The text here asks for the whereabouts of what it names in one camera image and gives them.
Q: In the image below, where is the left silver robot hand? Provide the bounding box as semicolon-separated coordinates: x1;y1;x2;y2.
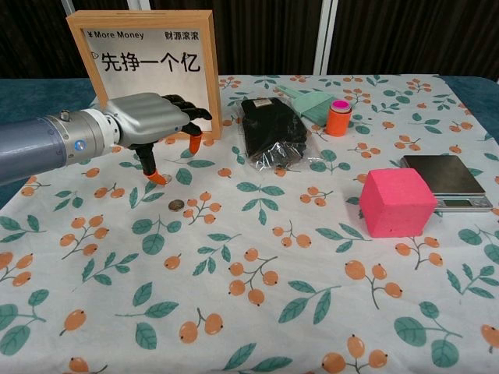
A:
105;92;214;186

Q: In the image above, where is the floral print tablecloth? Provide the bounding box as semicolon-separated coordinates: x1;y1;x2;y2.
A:
0;73;499;374

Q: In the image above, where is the teal table cover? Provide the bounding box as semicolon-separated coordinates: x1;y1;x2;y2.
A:
0;76;499;210

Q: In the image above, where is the black item in plastic bag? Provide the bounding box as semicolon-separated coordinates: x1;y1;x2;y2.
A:
238;97;327;172

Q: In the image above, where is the mint green scoop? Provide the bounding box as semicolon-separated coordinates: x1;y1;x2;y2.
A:
275;84;337;128

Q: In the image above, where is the orange cylinder with pink top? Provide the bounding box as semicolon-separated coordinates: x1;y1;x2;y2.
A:
325;99;353;138

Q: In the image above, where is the pink foam cube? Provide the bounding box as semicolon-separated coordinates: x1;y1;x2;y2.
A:
358;167;440;238

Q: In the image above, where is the silver digital pocket scale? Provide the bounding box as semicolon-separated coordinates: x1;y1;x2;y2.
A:
401;154;494;213

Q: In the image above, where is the wooden frame coin bank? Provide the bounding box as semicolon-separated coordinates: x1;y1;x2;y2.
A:
65;9;224;140

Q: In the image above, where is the white vertical post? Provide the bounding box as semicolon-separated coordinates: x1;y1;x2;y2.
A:
313;0;338;76

